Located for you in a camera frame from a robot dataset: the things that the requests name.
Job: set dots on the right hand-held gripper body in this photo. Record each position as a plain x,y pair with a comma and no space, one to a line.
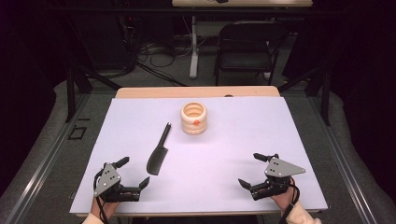
275,182

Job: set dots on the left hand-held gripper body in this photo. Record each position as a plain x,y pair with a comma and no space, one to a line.
107,182

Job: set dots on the black spatula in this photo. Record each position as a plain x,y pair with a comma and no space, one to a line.
157,160

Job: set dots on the person's right hand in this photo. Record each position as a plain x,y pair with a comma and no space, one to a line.
285,199

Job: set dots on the person's left hand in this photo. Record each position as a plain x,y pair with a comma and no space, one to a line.
107,207

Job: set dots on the black metal stand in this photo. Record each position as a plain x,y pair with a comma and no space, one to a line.
325,93
71,93

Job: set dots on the light wooden table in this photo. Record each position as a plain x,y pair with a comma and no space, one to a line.
193,92

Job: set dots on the black folding chair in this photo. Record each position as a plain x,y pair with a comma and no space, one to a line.
243,59

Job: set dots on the wooden desk with white leg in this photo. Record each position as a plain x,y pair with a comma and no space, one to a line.
193,56

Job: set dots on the aluminium rail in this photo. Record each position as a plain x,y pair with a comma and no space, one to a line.
345,168
40,168

